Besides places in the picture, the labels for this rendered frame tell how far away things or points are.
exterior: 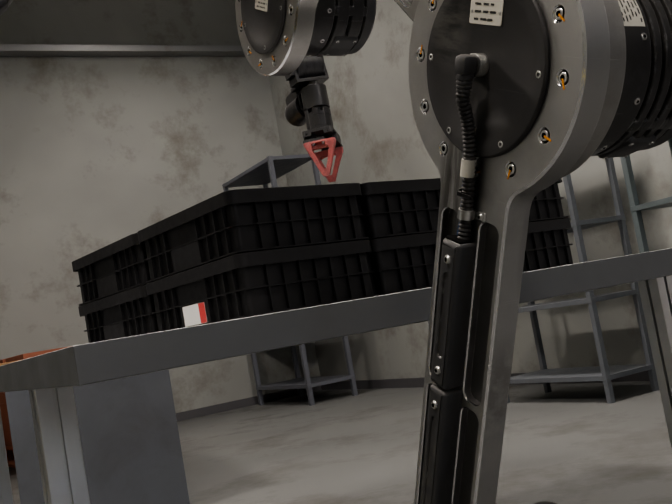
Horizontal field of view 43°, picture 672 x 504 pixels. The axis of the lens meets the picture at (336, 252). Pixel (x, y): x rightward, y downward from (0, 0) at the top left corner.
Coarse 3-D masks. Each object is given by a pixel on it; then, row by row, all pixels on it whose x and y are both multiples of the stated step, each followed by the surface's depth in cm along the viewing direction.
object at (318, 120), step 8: (304, 112) 185; (312, 112) 183; (320, 112) 183; (328, 112) 184; (312, 120) 183; (320, 120) 182; (328, 120) 183; (312, 128) 183; (320, 128) 180; (328, 128) 179; (304, 136) 180; (320, 136) 184
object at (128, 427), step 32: (96, 384) 356; (128, 384) 360; (160, 384) 365; (96, 416) 355; (128, 416) 359; (160, 416) 363; (32, 448) 345; (96, 448) 353; (128, 448) 357; (160, 448) 361; (32, 480) 344; (96, 480) 351; (128, 480) 355; (160, 480) 360
